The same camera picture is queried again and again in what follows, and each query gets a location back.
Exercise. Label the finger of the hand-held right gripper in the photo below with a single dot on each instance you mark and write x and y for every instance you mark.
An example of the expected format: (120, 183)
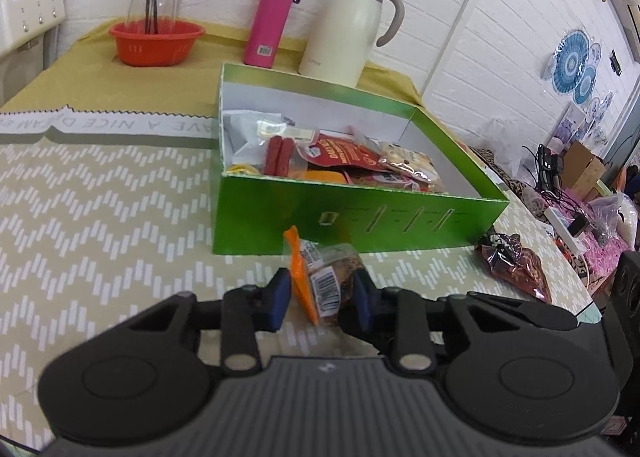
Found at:
(367, 339)
(547, 319)

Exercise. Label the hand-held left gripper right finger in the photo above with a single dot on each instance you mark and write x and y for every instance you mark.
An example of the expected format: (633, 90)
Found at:
(362, 302)

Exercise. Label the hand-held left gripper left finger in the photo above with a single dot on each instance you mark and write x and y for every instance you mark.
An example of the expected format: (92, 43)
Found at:
(280, 302)

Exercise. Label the clear orange-edged snack packet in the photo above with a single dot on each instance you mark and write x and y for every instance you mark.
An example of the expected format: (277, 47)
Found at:
(322, 282)

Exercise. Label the dark red snack packet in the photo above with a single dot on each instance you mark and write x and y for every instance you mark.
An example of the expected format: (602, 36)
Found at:
(515, 262)

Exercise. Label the green cardboard box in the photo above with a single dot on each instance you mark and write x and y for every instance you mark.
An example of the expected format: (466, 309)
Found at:
(300, 212)

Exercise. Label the pink snack packet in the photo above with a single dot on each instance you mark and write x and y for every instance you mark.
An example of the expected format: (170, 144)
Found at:
(385, 180)

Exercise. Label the orange snack packet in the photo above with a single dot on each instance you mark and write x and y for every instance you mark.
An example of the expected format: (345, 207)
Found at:
(325, 176)

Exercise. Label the red sausage packet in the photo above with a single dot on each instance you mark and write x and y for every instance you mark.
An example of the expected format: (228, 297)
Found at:
(279, 154)

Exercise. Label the clear packet of pale cookies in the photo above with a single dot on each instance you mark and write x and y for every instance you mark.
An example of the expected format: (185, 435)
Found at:
(407, 159)

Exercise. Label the red snack pouch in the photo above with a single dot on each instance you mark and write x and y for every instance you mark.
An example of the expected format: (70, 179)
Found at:
(340, 152)

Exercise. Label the white barcode snack packet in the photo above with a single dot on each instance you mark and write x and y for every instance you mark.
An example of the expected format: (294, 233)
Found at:
(282, 129)

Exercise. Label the pink cloth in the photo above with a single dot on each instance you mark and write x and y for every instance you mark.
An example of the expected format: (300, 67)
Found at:
(602, 249)

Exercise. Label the white power strip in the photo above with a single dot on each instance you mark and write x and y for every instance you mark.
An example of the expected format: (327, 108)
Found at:
(562, 229)

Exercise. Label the black adapter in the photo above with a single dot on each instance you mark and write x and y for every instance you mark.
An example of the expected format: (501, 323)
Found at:
(579, 225)

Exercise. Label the leopard print cloth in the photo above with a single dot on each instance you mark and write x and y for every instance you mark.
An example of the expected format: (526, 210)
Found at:
(505, 182)

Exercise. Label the brown cardboard box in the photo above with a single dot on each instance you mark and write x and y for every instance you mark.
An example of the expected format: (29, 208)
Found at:
(582, 167)

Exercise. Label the clear plastic bag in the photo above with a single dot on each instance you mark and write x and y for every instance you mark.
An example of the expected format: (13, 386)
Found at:
(497, 133)

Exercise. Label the printed tablecloth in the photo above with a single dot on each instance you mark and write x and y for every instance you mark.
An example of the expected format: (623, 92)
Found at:
(100, 212)

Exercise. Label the small blue paper fan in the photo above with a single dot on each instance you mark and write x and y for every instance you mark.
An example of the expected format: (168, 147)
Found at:
(584, 83)

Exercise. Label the large blue paper fan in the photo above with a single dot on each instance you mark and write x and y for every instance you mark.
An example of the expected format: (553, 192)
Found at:
(570, 62)

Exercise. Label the cream thermal jug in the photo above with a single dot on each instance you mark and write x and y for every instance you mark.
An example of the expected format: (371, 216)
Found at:
(345, 27)

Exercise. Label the pink bottle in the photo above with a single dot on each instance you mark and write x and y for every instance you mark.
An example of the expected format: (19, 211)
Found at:
(270, 19)

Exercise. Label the red plastic basket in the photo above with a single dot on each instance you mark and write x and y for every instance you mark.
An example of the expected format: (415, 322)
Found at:
(155, 44)

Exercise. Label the yellow-green cloth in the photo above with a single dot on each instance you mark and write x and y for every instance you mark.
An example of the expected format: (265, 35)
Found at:
(75, 69)

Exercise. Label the wall photo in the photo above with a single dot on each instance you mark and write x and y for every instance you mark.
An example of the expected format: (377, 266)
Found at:
(572, 126)

